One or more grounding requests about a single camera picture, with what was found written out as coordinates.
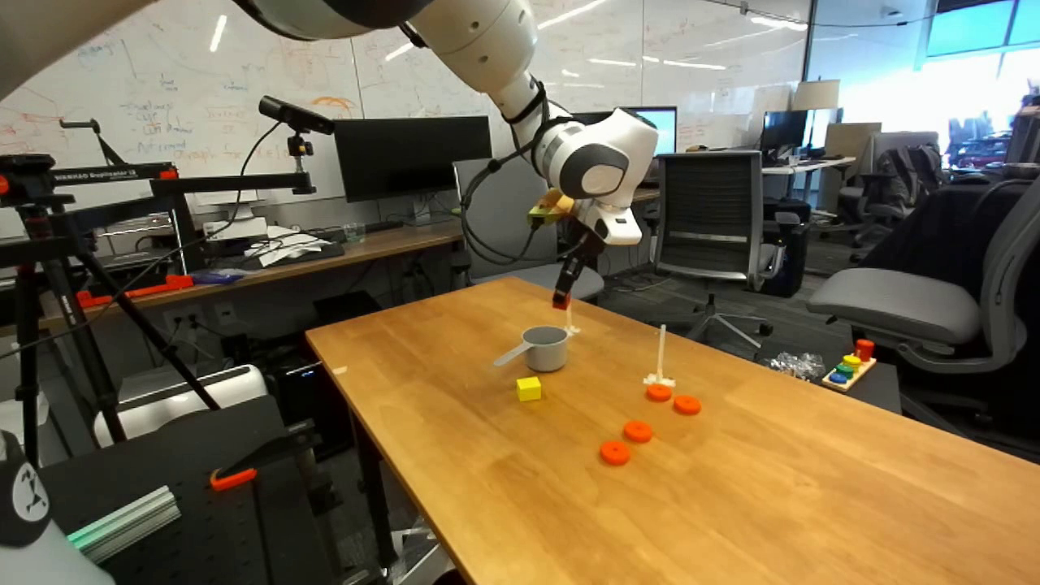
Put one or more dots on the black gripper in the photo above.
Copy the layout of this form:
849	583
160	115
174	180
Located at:
585	247

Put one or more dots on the red block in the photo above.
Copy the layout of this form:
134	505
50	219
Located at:
559	302

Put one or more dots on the yellow block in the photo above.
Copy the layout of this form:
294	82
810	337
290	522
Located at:
527	392

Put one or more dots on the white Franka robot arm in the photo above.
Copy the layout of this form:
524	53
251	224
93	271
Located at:
476	42

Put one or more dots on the translucent peg stand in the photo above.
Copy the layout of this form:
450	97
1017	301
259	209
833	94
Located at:
568	326

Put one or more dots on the white peg stand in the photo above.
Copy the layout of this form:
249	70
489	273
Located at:
662	382

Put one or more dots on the orange disc with hole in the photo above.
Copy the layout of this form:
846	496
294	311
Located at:
685	403
614	451
657	393
639	431

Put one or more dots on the black mesh office chair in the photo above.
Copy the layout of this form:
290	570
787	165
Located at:
715	204

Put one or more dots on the lit monitor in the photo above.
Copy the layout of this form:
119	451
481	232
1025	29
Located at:
653	129

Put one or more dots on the black monitor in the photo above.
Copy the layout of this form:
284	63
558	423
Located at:
783	133
409	156

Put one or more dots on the wooden desk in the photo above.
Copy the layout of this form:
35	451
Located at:
368	247

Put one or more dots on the clear plastic pieces pile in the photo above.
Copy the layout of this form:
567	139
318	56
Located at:
798	364

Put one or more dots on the background desk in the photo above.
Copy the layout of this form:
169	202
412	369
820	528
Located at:
808	165

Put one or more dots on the black box under table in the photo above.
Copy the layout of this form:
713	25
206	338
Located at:
314	393

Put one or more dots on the white papers pile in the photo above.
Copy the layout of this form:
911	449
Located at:
284	247

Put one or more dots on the colourful stacking toy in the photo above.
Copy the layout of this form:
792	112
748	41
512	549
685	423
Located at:
849	369

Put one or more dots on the black table leg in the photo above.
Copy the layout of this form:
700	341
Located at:
372	497

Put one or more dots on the pale monitor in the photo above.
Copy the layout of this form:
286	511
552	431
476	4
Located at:
851	139

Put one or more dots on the grey padded office chair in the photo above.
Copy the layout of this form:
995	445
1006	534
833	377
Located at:
898	311

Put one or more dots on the white cylinder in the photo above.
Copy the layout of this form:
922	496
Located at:
181	403

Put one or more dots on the red bar clamp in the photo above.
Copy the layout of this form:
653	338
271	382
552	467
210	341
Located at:
134	291

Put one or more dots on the black platform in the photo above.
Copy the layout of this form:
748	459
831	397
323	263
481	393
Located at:
142	457

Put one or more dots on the silver aluminium bar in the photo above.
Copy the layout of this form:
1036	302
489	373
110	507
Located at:
125	524

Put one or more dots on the black tripod with orange knobs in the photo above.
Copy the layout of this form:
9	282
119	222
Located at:
33	180

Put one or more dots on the black cap with logo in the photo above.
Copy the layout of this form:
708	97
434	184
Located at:
20	488

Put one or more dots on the wrist-mounted camera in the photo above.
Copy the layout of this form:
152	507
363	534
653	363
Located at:
552	204

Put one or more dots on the black camera on boom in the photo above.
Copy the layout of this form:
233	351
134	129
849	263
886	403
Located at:
290	112

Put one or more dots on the wall whiteboard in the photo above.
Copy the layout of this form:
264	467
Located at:
195	97

